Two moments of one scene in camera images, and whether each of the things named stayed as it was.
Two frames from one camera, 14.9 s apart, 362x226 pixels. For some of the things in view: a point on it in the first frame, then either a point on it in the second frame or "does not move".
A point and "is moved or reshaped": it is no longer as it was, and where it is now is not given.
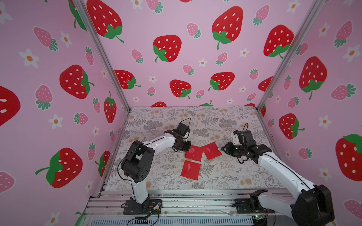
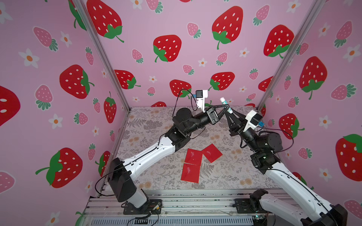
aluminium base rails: (183, 207) does not move
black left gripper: (186, 148) -> (214, 118)
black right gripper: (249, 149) -> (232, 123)
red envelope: (194, 153) is moved or reshaped
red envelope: (191, 170) is moved or reshaped
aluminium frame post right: (277, 76) does not move
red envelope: (211, 150) does not move
